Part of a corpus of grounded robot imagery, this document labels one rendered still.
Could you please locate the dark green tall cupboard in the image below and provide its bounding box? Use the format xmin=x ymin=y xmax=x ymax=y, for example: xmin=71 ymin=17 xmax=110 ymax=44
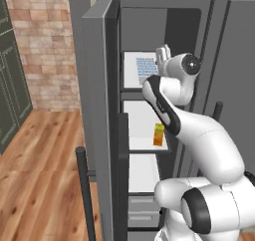
xmin=0 ymin=0 xmax=34 ymax=157

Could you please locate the white freezer shelf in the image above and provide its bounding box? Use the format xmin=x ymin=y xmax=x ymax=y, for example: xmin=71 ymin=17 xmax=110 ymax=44
xmin=122 ymin=50 xmax=161 ymax=91
xmin=123 ymin=100 xmax=170 ymax=153
xmin=127 ymin=152 xmax=162 ymax=195

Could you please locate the grey freezer door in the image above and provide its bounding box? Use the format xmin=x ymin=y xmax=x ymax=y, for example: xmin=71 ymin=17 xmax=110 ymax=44
xmin=81 ymin=0 xmax=130 ymax=241

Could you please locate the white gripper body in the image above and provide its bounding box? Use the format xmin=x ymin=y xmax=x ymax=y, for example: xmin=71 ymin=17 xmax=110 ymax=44
xmin=154 ymin=44 xmax=172 ymax=68

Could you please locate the orange green carton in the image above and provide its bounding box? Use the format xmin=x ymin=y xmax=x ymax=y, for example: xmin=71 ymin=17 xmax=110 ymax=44
xmin=152 ymin=122 xmax=166 ymax=147

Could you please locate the dark freezer door handle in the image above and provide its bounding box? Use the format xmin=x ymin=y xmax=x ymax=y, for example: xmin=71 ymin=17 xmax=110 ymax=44
xmin=75 ymin=145 xmax=98 ymax=241

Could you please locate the blue ice cube tray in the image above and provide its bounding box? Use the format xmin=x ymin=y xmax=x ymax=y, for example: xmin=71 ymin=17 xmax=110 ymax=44
xmin=134 ymin=56 xmax=160 ymax=78

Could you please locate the dark fridge door handle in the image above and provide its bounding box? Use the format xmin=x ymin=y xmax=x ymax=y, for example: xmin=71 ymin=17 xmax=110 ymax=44
xmin=212 ymin=101 xmax=224 ymax=123

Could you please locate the grey fridge door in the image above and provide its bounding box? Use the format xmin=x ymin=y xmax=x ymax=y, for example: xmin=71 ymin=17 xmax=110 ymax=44
xmin=194 ymin=0 xmax=255 ymax=186

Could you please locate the grey freezer drawer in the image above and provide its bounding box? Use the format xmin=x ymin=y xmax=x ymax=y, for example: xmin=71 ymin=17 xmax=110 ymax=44
xmin=127 ymin=194 xmax=163 ymax=230

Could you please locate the grey fridge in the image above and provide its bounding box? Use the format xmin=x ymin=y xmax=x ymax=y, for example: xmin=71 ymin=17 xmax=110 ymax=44
xmin=67 ymin=0 xmax=255 ymax=241

